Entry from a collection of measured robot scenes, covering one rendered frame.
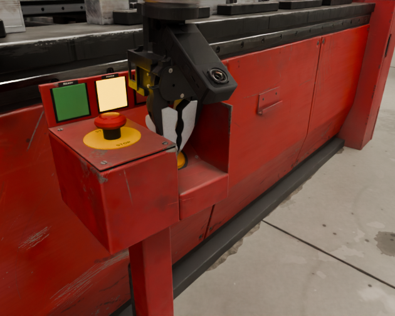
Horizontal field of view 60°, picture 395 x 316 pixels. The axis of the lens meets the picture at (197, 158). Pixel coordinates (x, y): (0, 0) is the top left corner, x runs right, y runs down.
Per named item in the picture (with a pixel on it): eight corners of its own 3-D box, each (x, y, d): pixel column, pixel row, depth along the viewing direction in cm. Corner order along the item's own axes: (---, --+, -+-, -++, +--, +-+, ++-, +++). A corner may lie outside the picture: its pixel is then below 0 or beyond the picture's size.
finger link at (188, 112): (171, 140, 57) (172, 86, 53) (194, 154, 53) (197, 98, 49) (156, 145, 55) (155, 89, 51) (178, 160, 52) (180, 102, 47)
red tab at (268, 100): (261, 115, 121) (263, 95, 118) (256, 113, 122) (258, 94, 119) (282, 105, 131) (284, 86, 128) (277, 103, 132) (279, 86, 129)
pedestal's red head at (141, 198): (111, 257, 41) (90, 116, 33) (61, 200, 52) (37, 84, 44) (228, 198, 53) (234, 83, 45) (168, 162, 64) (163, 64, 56)
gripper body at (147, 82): (169, 83, 54) (170, -1, 48) (205, 99, 49) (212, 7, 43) (126, 91, 50) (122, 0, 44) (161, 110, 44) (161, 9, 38)
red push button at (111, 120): (106, 151, 42) (102, 123, 40) (91, 141, 44) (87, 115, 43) (134, 142, 44) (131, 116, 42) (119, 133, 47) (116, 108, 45)
